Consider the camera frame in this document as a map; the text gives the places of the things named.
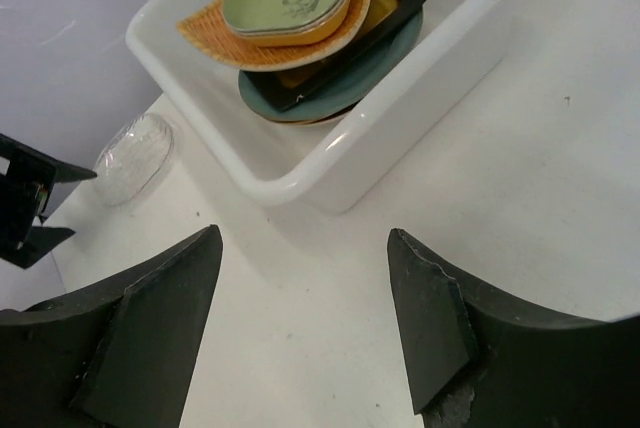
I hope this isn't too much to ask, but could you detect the yellow square panda dish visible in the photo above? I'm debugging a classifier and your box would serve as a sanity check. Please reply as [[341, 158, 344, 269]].
[[222, 0, 350, 47]]

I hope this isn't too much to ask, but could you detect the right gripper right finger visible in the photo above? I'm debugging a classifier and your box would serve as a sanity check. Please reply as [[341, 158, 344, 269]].
[[387, 229, 639, 427]]

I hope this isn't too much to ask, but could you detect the black square amber plate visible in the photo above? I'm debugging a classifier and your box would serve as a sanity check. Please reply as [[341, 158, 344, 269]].
[[238, 0, 426, 113]]

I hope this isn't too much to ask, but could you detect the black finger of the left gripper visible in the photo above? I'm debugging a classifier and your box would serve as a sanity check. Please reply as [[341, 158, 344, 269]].
[[49, 160, 97, 186]]

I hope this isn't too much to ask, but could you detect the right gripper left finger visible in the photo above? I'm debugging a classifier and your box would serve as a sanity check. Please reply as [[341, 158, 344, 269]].
[[1, 225, 222, 427]]

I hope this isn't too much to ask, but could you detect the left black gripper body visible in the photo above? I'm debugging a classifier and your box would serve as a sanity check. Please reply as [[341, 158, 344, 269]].
[[1, 135, 55, 258]]

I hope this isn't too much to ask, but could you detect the orange woven fan basket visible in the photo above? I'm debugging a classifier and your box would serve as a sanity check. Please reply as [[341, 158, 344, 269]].
[[176, 0, 371, 72]]

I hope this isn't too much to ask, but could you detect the white plastic bin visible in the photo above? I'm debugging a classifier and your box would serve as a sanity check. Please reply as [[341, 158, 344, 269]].
[[126, 0, 514, 213]]

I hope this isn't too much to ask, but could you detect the blue-grey round plate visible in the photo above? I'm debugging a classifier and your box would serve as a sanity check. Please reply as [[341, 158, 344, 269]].
[[238, 12, 423, 125]]

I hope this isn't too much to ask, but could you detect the clear glass square dish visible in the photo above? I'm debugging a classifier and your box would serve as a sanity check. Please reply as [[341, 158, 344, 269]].
[[92, 113, 176, 206]]

